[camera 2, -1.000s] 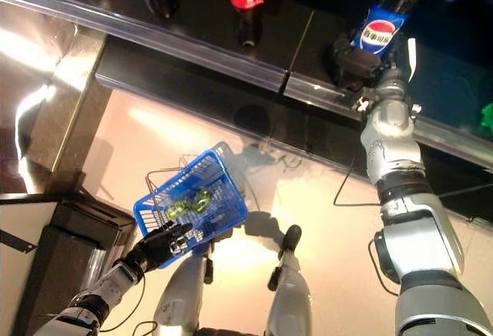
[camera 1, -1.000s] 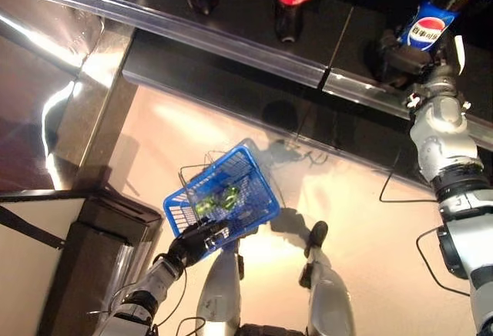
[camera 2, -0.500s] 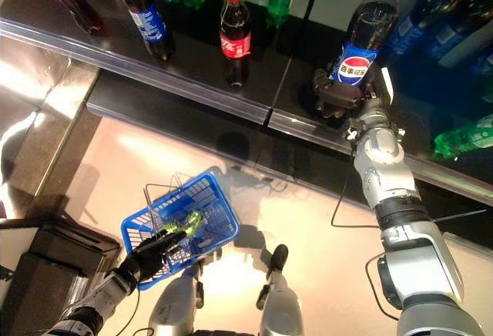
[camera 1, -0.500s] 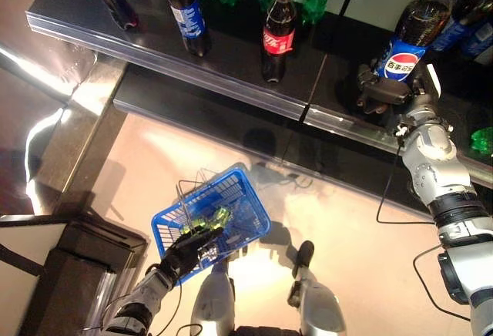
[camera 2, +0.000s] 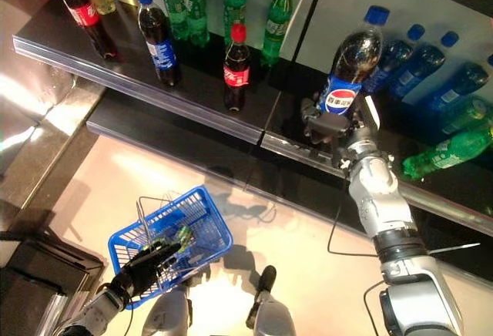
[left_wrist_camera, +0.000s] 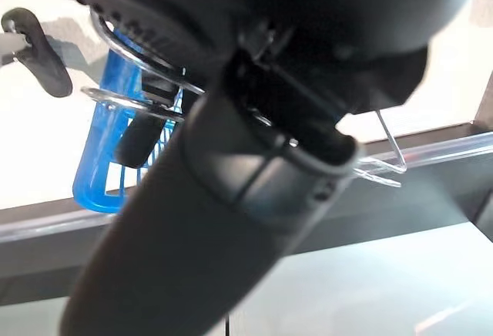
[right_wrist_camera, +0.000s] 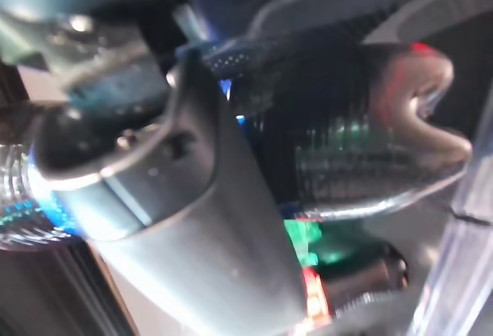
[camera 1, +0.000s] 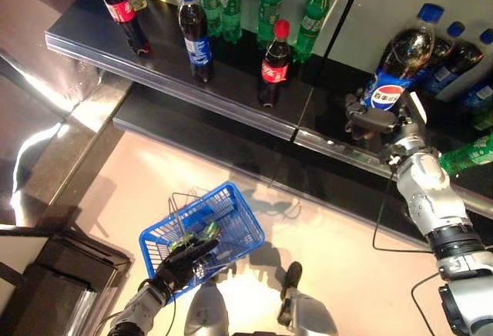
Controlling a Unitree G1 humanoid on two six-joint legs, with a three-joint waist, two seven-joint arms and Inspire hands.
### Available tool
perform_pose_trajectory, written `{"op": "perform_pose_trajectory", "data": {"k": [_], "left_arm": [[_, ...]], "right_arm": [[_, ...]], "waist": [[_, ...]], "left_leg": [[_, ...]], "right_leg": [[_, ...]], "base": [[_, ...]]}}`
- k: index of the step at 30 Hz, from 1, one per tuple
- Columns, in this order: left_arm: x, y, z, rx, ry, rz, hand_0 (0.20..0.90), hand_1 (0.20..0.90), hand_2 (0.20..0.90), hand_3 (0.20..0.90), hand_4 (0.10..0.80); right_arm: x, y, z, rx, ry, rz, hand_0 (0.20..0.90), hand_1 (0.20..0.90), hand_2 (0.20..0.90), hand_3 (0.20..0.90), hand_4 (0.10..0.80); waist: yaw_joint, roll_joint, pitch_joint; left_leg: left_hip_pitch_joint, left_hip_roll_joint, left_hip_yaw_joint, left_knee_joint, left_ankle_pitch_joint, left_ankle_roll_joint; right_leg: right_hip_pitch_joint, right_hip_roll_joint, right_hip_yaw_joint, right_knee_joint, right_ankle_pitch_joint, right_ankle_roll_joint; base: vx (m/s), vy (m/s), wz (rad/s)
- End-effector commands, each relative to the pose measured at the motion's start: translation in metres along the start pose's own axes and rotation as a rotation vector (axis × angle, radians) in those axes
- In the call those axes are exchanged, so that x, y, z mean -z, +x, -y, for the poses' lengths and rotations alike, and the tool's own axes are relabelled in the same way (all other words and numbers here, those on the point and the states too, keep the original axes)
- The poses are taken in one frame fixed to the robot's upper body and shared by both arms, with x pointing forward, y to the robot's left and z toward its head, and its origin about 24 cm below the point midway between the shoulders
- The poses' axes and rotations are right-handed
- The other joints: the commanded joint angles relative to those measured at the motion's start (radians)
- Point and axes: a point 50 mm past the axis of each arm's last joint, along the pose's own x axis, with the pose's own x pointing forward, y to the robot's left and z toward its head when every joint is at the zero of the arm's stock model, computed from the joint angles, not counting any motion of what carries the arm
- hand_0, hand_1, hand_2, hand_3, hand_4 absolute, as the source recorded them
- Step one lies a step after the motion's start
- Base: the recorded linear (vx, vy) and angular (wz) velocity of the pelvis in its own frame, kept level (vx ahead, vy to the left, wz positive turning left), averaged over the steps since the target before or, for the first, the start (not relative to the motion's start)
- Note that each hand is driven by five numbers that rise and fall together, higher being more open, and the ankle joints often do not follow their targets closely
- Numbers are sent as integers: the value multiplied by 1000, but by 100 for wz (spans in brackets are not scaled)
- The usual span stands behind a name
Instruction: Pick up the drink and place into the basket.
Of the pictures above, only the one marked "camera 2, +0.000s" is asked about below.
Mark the green soda can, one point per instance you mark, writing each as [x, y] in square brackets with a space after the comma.
[466, 114]

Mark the blue plastic shopping basket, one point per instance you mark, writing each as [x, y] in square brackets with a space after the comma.
[215, 236]

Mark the thin grey antenna rod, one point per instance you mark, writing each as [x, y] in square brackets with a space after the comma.
[454, 248]

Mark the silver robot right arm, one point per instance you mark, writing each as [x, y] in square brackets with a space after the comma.
[381, 197]

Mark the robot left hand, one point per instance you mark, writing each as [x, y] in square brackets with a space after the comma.
[146, 270]

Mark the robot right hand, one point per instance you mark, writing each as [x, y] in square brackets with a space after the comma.
[331, 126]

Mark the silver robot right leg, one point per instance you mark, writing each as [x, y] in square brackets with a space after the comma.
[269, 305]

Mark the Coca-Cola bottle red cap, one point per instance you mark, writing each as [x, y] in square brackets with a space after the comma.
[237, 74]
[84, 16]

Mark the black shelf board clear rail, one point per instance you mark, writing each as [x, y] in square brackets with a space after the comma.
[154, 135]
[443, 193]
[200, 81]
[300, 189]

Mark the Pepsi cola bottle blue cap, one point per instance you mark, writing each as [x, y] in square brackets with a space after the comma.
[159, 47]
[420, 70]
[346, 85]
[458, 85]
[396, 62]

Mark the black cabinet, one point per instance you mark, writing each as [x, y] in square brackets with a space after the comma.
[50, 274]

